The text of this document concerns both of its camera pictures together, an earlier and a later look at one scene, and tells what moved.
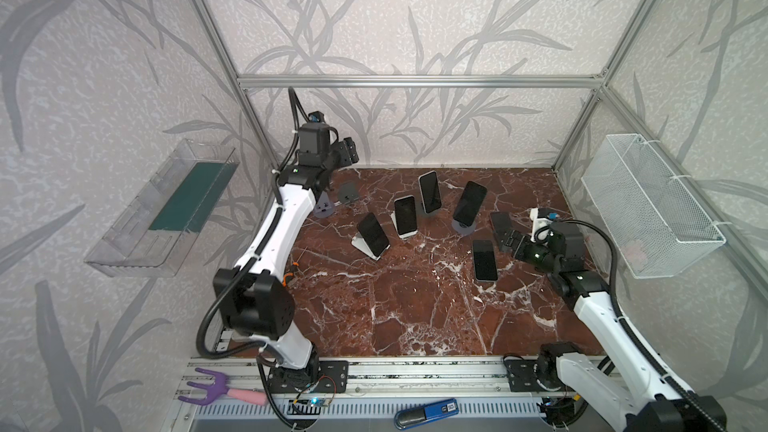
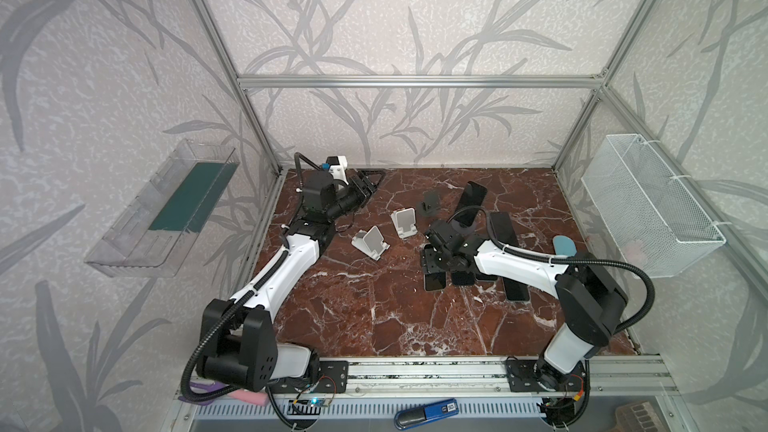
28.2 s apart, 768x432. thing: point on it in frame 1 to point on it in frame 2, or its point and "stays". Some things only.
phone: x=430 y=191 to x=435 y=281
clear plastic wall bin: x=151 y=236 stays
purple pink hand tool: x=218 y=387 stays
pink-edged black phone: x=501 y=222 stays
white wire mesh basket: x=648 y=214 stays
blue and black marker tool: x=423 y=413 stays
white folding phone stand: x=359 y=243 stays
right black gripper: x=522 y=239 to x=427 y=263
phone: x=371 y=239 to x=463 y=278
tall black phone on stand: x=469 y=203 stays
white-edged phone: x=404 y=217 to x=516 y=291
